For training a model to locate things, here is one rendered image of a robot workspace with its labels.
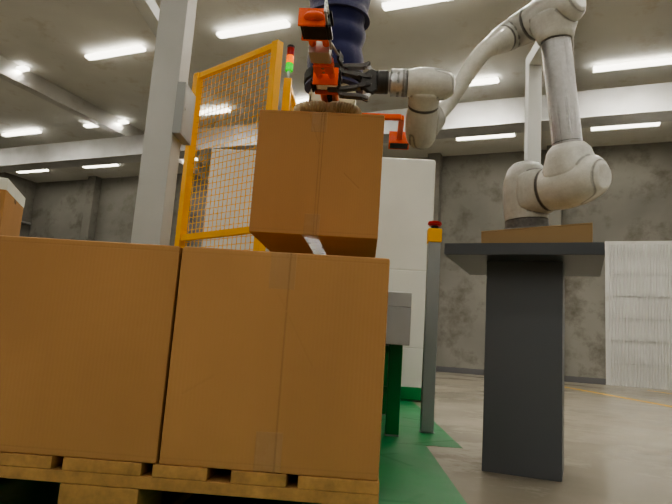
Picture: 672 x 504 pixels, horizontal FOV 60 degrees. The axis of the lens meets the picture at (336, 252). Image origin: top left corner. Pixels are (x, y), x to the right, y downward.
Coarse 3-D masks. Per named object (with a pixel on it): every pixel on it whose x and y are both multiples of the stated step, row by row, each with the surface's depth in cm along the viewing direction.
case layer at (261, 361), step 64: (0, 256) 113; (64, 256) 112; (128, 256) 112; (192, 256) 111; (256, 256) 111; (320, 256) 110; (0, 320) 111; (64, 320) 110; (128, 320) 110; (192, 320) 109; (256, 320) 109; (320, 320) 108; (384, 320) 108; (0, 384) 109; (64, 384) 108; (128, 384) 108; (192, 384) 107; (256, 384) 107; (320, 384) 107; (0, 448) 107; (64, 448) 106; (128, 448) 106; (192, 448) 106; (256, 448) 105; (320, 448) 105
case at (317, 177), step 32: (288, 128) 186; (320, 128) 185; (352, 128) 185; (256, 160) 185; (288, 160) 184; (320, 160) 184; (352, 160) 183; (256, 192) 183; (288, 192) 183; (320, 192) 182; (352, 192) 182; (256, 224) 182; (288, 224) 181; (320, 224) 181; (352, 224) 180
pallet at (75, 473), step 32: (64, 480) 105; (96, 480) 105; (128, 480) 105; (160, 480) 105; (192, 480) 105; (224, 480) 106; (256, 480) 104; (288, 480) 108; (320, 480) 104; (352, 480) 104
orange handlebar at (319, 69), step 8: (304, 16) 155; (312, 16) 154; (320, 16) 154; (320, 64) 182; (328, 64) 179; (320, 72) 184; (328, 72) 184; (336, 96) 203; (392, 120) 221; (400, 120) 221; (400, 128) 229; (400, 136) 238
